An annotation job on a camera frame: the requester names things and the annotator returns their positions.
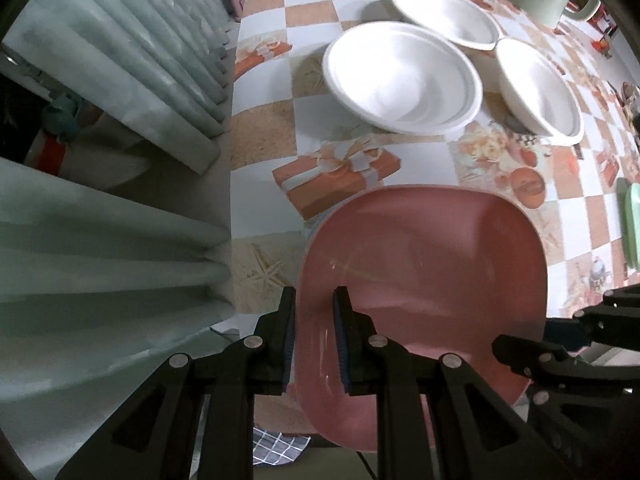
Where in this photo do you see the green square plate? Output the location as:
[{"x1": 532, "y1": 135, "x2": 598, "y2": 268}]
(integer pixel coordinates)
[{"x1": 616, "y1": 178, "x2": 640, "y2": 271}]

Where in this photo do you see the pink square plate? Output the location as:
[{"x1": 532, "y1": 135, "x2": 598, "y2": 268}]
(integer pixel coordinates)
[{"x1": 294, "y1": 185, "x2": 547, "y2": 452}]

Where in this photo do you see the white paper bowl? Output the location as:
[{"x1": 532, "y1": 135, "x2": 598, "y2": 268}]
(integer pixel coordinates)
[
  {"x1": 322, "y1": 21, "x2": 483, "y2": 136},
  {"x1": 392, "y1": 0, "x2": 503, "y2": 52},
  {"x1": 495, "y1": 37, "x2": 584, "y2": 148}
]

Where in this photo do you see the white paper bowl back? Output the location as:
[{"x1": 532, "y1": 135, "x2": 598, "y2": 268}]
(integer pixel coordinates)
[{"x1": 392, "y1": 0, "x2": 503, "y2": 52}]

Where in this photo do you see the checkered blue cloth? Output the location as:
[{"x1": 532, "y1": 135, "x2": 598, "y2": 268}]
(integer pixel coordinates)
[{"x1": 253, "y1": 427, "x2": 310, "y2": 467}]

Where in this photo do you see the pale green curtain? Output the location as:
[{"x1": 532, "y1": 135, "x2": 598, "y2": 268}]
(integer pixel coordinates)
[{"x1": 1, "y1": 0, "x2": 232, "y2": 477}]

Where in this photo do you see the patterned checkered tablecloth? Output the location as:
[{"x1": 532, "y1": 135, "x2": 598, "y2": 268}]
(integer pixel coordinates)
[{"x1": 231, "y1": 0, "x2": 639, "y2": 318}]

